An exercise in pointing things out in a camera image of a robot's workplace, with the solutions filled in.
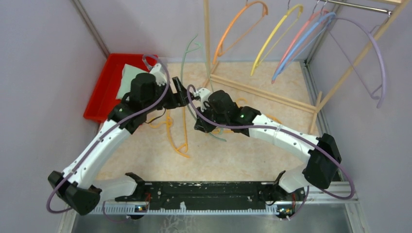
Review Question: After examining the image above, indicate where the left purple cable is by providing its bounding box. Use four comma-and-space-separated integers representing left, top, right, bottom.
46, 54, 171, 224

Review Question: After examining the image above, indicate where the light yellow hanger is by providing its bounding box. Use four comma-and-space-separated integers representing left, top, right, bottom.
250, 3, 304, 76

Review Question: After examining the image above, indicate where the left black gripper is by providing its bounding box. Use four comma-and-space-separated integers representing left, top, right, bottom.
144, 76, 195, 114

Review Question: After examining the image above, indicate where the yellow-orange plastic hook hanger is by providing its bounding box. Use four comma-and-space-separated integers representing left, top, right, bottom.
146, 109, 190, 159

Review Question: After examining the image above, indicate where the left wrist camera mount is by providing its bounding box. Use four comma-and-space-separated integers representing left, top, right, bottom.
149, 63, 168, 86

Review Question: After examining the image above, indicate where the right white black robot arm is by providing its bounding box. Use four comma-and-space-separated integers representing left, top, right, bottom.
188, 88, 342, 200

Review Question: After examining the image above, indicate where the metal rack rod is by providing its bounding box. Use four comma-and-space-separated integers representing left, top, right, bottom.
318, 0, 393, 16

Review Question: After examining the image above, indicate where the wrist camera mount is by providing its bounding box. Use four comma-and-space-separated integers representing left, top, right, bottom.
194, 87, 212, 112
149, 63, 168, 86

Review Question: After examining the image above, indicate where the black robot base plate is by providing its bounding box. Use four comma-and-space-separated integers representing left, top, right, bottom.
115, 182, 305, 211

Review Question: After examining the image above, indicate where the peach orange hanger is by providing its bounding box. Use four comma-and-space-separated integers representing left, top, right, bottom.
212, 0, 269, 65

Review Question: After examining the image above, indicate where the wooden hanger rack frame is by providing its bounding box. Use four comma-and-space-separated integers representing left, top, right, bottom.
201, 0, 410, 136

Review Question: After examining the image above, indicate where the pink hanger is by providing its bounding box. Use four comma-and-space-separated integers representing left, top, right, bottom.
272, 7, 329, 84

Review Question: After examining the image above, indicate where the blue hanger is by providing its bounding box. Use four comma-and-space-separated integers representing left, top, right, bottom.
278, 11, 336, 76

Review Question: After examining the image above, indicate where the purple cable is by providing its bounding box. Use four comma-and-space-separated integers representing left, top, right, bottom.
46, 54, 171, 224
187, 84, 355, 220

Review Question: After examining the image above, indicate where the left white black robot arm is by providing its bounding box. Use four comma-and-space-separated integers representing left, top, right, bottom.
48, 73, 200, 216

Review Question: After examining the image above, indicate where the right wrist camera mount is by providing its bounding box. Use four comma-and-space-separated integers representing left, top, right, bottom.
194, 87, 212, 112

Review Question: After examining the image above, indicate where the green hanger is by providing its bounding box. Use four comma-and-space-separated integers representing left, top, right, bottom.
180, 33, 227, 142

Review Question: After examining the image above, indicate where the light green cartoon cloth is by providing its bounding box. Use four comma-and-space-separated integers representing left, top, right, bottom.
116, 64, 145, 100

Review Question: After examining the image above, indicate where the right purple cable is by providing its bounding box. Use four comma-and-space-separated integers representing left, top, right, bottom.
187, 84, 355, 220

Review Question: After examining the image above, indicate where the red plastic bin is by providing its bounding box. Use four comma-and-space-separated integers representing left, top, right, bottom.
83, 53, 149, 123

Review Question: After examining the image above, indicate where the orange plastic hanger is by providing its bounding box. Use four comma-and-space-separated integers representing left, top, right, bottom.
212, 98, 282, 135

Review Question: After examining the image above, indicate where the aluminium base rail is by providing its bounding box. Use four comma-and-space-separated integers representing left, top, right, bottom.
73, 182, 358, 218

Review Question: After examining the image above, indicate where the purple hanger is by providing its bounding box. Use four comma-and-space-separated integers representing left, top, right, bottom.
328, 17, 387, 109

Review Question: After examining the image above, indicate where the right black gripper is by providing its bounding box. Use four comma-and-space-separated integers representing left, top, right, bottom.
195, 101, 228, 133

